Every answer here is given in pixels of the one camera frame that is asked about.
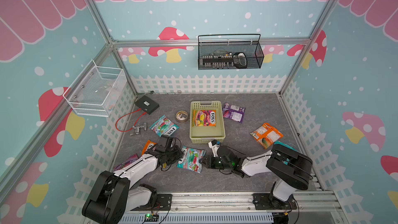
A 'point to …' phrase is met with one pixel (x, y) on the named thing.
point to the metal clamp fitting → (137, 128)
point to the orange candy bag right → (267, 135)
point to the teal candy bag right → (277, 142)
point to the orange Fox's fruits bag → (204, 117)
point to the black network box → (146, 104)
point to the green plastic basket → (206, 134)
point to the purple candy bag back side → (233, 112)
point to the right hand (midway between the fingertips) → (199, 161)
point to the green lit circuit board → (148, 217)
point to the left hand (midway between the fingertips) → (183, 156)
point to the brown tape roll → (181, 116)
